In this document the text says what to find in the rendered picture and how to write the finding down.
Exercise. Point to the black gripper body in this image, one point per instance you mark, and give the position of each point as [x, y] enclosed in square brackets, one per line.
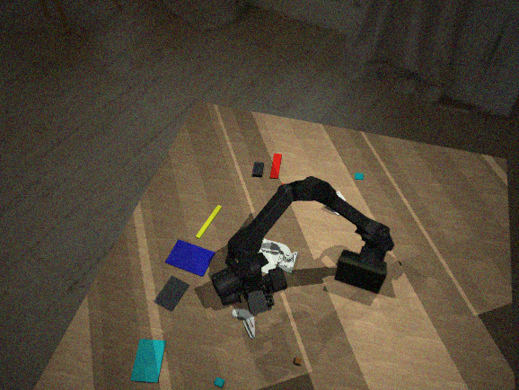
[275, 278]

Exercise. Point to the blue flat rectangular plate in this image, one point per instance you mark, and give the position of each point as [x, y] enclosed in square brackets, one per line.
[190, 257]

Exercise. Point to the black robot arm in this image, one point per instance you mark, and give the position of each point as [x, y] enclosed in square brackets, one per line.
[246, 243]

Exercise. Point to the red flat bar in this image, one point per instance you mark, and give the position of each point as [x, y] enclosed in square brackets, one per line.
[275, 166]

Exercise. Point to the small teal block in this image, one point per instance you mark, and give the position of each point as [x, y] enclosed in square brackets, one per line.
[219, 382]

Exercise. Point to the yellow flat bar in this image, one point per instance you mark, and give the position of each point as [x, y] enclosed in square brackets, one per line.
[208, 222]

